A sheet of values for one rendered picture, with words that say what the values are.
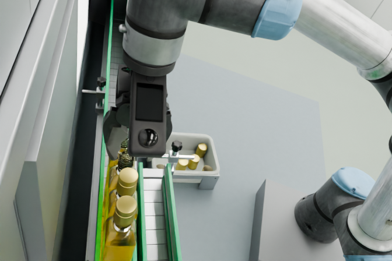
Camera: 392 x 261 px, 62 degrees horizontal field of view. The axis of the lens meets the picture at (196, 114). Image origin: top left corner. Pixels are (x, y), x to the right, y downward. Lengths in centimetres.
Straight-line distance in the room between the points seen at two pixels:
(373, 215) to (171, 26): 60
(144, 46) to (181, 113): 97
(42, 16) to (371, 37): 50
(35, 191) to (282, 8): 37
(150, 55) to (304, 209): 79
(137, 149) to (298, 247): 74
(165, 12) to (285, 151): 110
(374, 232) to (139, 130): 60
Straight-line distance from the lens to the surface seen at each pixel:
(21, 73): 41
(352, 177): 98
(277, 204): 110
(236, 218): 112
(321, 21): 56
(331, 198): 99
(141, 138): 41
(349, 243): 92
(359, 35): 60
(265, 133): 143
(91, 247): 84
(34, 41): 46
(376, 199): 78
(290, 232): 107
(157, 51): 40
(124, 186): 60
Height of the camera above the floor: 165
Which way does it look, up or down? 41 degrees down
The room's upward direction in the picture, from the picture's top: 19 degrees clockwise
